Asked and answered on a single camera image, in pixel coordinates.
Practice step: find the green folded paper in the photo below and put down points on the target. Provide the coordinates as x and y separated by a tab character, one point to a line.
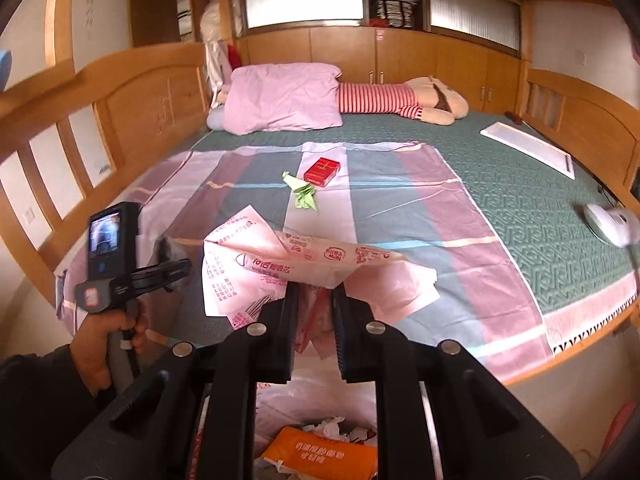
302	195

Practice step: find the pale blue pillow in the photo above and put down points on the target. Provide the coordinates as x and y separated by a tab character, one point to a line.
217	120

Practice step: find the wooden wall cabinets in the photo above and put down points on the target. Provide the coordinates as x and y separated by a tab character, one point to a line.
340	50

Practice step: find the orange packet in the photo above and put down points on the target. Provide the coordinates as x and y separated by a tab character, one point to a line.
320	455

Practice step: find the bin with white plastic liner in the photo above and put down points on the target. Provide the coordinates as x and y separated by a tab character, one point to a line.
320	400

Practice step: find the person's left hand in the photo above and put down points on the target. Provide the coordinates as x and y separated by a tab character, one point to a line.
95	350

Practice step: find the pink pillow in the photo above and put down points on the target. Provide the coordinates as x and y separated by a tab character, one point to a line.
285	97

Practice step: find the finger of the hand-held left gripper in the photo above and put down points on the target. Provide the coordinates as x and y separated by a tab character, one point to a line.
162	275

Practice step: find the plaid bedsheet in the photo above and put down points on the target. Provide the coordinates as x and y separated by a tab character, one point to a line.
400	210

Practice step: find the pink and white plastic wrapper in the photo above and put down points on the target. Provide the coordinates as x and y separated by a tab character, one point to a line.
240	280

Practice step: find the white flat frame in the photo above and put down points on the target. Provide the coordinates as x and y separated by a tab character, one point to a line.
530	149

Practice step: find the wooden bed frame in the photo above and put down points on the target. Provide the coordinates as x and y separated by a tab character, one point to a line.
140	95

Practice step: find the striped plush toy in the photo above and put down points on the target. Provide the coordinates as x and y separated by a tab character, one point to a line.
380	97

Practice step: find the white plastic bag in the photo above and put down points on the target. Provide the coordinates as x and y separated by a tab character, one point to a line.
215	45

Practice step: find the person's left forearm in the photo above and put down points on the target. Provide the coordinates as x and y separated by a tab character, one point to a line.
35	410

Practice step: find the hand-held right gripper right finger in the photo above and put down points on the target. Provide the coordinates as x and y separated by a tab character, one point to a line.
360	355

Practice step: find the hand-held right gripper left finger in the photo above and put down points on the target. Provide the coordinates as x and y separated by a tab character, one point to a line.
270	350

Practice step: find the green woven bed mat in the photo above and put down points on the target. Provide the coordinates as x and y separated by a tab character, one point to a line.
525	210

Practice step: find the red cardboard box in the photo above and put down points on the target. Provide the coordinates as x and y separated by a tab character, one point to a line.
322	170

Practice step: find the white crumpled tissue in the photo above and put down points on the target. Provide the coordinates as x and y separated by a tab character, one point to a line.
325	429

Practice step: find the white oval device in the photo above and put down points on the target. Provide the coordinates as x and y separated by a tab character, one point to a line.
607	222

